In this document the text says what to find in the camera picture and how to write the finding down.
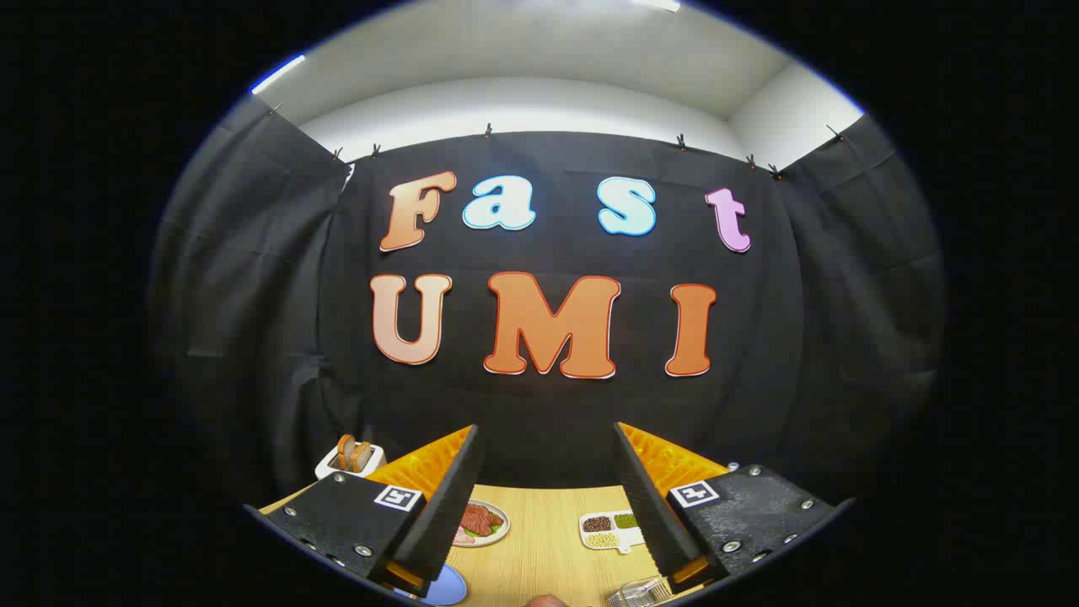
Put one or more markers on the white divided dish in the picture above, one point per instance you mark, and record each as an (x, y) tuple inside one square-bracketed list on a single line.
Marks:
[(628, 539)]

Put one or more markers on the green lettuce leaf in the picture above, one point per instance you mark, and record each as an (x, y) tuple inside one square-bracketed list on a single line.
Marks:
[(496, 531)]

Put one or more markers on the white oval plate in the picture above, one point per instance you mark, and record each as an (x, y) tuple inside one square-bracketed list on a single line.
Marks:
[(497, 539)]

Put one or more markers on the white toaster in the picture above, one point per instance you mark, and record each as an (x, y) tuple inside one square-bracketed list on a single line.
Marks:
[(371, 459)]

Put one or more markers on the blue round plate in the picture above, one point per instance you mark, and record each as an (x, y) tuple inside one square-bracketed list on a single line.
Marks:
[(447, 586)]

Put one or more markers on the brown meat steak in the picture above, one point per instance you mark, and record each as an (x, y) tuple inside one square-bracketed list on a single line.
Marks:
[(479, 518)]

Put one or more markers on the toasted bread slices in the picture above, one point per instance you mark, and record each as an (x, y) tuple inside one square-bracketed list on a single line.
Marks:
[(352, 453)]

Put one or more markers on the pile of green beans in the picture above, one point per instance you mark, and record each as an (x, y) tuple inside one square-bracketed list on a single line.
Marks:
[(625, 520)]

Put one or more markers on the pile of red beans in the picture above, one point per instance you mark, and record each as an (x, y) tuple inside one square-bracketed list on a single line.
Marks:
[(597, 523)]

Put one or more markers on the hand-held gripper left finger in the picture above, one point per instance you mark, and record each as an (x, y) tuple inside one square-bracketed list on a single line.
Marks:
[(447, 506)]

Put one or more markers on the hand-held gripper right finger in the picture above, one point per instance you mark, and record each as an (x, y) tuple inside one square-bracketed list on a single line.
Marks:
[(653, 506)]

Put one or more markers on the pink ham slice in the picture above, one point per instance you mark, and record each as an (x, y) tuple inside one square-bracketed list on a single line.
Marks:
[(464, 535)]

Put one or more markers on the pile of yellow soybeans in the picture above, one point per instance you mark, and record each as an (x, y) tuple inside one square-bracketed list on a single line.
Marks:
[(602, 540)]

